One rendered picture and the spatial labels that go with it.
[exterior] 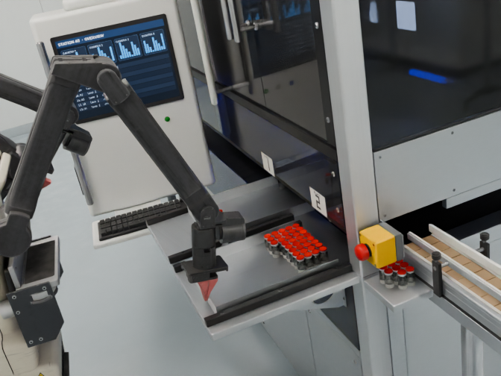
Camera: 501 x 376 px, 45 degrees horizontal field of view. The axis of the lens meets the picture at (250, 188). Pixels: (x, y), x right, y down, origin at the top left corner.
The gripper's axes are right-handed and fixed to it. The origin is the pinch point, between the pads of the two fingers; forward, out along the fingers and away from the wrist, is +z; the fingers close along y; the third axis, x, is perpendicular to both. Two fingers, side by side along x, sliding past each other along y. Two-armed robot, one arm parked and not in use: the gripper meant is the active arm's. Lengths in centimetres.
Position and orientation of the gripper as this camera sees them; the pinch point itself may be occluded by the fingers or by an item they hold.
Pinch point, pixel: (205, 297)
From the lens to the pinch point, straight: 151.4
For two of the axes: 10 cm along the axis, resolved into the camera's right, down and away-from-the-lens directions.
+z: 0.0, 9.3, 3.6
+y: 9.2, -1.4, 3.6
